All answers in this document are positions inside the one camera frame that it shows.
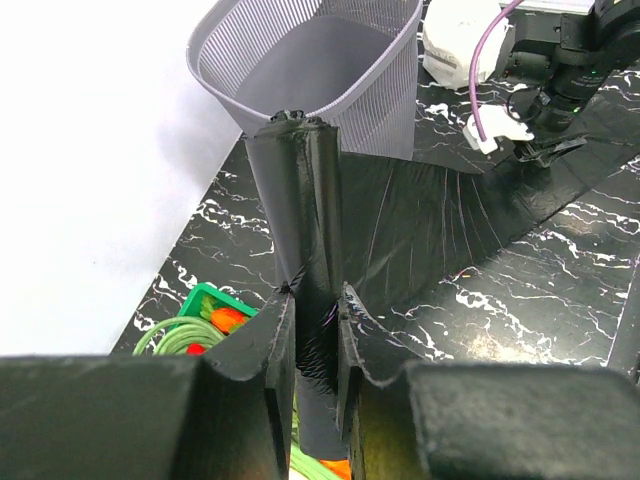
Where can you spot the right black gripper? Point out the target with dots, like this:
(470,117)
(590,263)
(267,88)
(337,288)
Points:
(563,93)

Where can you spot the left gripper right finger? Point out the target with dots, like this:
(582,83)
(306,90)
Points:
(402,416)

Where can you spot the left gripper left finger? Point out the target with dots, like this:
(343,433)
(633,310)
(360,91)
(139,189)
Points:
(225,414)

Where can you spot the grey mesh trash bin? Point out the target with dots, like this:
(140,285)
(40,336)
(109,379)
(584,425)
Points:
(354,64)

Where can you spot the black trash bag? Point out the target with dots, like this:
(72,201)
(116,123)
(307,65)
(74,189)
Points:
(392,229)

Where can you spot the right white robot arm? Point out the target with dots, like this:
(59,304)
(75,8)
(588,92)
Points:
(565,58)

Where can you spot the red chili pepper toy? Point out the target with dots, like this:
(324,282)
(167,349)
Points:
(195,349)

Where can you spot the green long beans bundle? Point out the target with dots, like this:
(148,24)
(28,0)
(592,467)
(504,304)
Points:
(173,336)

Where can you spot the small orange carrot toy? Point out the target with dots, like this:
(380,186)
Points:
(227,319)

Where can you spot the green plastic basket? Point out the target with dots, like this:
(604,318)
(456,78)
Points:
(204,298)

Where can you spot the white crumpled paper roll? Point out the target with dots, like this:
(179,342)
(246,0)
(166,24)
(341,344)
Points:
(451,31)

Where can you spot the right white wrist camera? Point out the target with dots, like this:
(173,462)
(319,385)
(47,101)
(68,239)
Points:
(496,124)

